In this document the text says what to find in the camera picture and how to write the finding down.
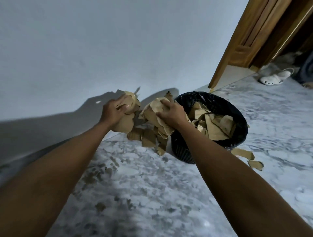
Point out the person's left forearm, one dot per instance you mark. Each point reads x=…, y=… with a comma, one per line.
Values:
x=44, y=185

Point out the wooden door frame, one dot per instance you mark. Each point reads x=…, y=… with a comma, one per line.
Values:
x=227, y=63

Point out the white clog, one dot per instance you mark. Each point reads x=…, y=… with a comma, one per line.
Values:
x=271, y=79

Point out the torn brown paper handful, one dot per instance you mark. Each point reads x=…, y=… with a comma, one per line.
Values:
x=214, y=131
x=152, y=118
x=126, y=124
x=196, y=111
x=226, y=123

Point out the person's right hand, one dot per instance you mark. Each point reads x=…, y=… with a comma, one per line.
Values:
x=174, y=116

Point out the person's left hand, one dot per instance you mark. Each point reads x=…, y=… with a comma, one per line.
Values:
x=111, y=114

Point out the black bin with liner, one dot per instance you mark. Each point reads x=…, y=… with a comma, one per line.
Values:
x=181, y=151

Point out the brown paper pieces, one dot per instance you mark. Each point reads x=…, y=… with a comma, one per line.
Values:
x=146, y=138

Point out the person's right forearm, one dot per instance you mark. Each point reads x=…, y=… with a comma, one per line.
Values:
x=244, y=190

